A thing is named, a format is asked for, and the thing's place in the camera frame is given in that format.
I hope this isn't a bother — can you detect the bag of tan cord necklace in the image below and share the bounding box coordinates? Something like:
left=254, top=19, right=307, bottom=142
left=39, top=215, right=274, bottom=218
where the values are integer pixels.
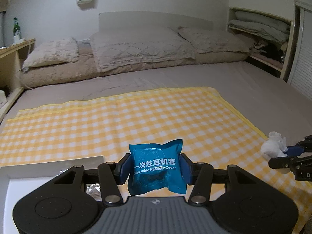
left=86, top=183, right=102, bottom=201

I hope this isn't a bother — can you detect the blue headset cover packet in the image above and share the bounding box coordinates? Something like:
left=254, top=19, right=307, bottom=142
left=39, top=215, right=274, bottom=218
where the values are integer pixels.
left=128, top=139, right=187, bottom=196

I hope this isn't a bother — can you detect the yellow white checkered cloth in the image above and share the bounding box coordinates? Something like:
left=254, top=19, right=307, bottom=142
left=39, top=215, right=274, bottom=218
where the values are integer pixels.
left=1, top=87, right=311, bottom=233

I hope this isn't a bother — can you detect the grey bed sheet mattress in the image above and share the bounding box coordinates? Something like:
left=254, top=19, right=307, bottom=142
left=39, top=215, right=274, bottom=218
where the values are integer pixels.
left=6, top=62, right=311, bottom=145

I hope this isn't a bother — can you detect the right white shelf cabinet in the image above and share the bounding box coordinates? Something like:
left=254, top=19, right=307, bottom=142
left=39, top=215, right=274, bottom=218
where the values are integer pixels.
left=227, top=0, right=311, bottom=81

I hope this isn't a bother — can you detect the white shallow cardboard box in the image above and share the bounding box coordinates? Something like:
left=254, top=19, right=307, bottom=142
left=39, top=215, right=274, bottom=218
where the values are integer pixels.
left=1, top=156, right=104, bottom=233

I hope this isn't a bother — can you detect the dark clothes pile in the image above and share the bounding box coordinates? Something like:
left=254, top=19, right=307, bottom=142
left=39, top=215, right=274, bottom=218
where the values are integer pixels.
left=250, top=40, right=285, bottom=63

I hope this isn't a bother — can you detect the folded grey blankets stack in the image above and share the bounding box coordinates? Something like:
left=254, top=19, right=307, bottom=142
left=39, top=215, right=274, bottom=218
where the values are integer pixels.
left=228, top=11, right=290, bottom=43

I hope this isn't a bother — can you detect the beige folded mattress pad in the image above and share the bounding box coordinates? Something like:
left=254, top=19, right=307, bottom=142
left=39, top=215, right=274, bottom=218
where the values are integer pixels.
left=16, top=44, right=249, bottom=88

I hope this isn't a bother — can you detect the folded grey quilt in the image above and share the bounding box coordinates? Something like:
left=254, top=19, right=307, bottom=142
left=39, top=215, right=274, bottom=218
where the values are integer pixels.
left=90, top=25, right=196, bottom=72

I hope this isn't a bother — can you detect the white tissue box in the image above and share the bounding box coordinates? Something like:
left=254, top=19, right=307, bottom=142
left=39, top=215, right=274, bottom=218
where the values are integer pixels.
left=0, top=90, right=7, bottom=108

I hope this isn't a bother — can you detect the left fluffy beige pillow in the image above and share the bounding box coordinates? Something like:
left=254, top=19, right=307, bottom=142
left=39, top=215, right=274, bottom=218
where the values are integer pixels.
left=22, top=37, right=79, bottom=69

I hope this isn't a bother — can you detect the right grey pillow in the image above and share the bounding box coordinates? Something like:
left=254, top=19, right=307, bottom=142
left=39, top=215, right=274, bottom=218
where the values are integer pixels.
left=178, top=27, right=249, bottom=54

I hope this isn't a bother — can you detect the white headboard panel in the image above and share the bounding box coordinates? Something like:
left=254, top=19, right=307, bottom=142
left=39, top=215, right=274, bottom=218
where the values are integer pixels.
left=98, top=11, right=213, bottom=31

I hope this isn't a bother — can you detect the wooden low shelf unit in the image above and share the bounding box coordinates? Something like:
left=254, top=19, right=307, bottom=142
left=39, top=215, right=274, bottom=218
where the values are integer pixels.
left=1, top=39, right=35, bottom=121

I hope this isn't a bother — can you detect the green glass bottle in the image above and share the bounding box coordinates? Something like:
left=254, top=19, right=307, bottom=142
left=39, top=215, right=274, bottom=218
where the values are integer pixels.
left=13, top=17, right=21, bottom=43

